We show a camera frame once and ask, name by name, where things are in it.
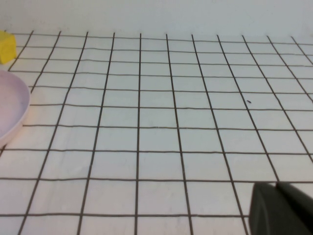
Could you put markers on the pale pink round plate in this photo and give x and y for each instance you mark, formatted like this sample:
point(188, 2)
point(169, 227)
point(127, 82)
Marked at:
point(11, 105)

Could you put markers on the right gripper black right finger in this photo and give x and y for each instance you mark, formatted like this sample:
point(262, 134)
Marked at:
point(299, 210)

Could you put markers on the white black-grid table cover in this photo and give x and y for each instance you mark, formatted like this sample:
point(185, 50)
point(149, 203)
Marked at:
point(156, 134)

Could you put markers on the yellow foam cube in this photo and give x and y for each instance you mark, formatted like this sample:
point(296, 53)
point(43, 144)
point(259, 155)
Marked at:
point(6, 47)

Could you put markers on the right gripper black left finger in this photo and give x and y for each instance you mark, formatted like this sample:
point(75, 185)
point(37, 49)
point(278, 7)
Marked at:
point(265, 213)

